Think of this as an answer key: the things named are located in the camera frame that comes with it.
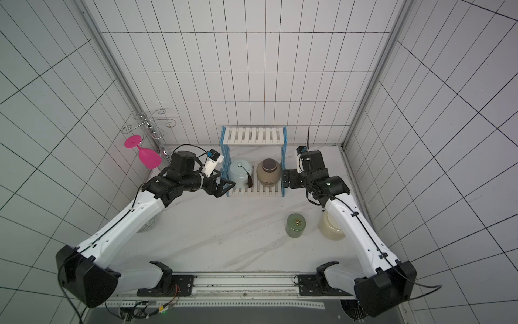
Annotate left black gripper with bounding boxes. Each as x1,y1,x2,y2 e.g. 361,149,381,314
182,167,236,198

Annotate brown tea canister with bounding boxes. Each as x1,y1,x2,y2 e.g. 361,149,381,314
256,158,282,188

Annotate green tea canister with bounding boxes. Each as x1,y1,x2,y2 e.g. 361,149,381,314
285,213,306,238

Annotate cream tea canister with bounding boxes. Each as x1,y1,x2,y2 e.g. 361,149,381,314
319,211,345,241

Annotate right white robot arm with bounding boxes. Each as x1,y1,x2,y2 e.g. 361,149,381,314
282,146,417,317

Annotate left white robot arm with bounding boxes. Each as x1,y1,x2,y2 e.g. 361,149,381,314
55,150,236,308

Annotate light blue tea canister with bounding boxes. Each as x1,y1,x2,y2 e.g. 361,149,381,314
229,159,253,189

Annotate pink plastic wine glass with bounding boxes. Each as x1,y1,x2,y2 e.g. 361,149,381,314
124,135,163,170

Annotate chrome glass holder stand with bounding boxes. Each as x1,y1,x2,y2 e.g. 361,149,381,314
121,108,178,160

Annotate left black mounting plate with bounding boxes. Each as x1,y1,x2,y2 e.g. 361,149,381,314
137,275,195,298

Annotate black mounting plate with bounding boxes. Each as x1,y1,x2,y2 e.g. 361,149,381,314
137,275,195,298
295,274,352,297

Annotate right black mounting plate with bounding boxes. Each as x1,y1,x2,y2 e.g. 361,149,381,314
295,274,352,297

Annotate left base wiring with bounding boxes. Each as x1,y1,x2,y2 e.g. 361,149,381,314
104,283,181,321

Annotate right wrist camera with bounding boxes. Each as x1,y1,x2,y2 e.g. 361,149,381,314
296,146,309,174

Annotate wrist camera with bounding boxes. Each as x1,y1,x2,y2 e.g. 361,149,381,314
202,149,225,178
296,146,309,174

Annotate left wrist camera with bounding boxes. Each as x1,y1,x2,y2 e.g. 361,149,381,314
202,149,225,178

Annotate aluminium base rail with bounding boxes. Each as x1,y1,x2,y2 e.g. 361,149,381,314
107,272,355,309

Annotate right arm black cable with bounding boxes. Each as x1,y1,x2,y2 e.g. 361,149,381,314
343,194,442,302

